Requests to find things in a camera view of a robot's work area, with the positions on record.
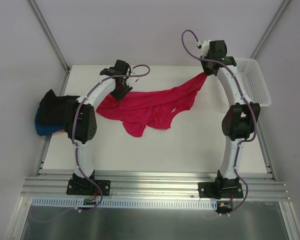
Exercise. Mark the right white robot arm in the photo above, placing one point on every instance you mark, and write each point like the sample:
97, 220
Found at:
238, 124

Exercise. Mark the pink t shirt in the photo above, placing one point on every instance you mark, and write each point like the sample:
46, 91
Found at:
155, 109

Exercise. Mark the black folded t shirt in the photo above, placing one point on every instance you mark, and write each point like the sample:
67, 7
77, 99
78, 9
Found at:
51, 110

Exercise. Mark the blue folded t shirt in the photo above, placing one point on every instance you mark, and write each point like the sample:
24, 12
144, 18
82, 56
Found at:
45, 130

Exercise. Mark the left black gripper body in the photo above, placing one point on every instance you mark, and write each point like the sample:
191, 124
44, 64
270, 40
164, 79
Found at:
121, 91

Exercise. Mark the white slotted cable duct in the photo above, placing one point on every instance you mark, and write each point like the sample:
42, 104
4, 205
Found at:
81, 202

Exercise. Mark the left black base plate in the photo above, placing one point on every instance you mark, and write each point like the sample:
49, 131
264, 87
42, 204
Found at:
83, 187

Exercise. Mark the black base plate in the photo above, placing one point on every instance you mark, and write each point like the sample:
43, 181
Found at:
213, 191
83, 187

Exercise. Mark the aluminium mounting rail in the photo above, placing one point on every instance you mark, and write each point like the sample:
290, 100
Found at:
154, 185

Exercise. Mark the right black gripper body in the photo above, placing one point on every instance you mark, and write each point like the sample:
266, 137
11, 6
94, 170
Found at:
208, 69

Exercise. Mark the white plastic basket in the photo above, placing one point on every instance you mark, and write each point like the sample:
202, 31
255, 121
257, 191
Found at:
253, 81

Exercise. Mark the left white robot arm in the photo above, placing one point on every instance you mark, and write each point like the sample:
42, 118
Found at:
80, 122

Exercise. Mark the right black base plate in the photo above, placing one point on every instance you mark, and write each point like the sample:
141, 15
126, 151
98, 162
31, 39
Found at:
213, 191

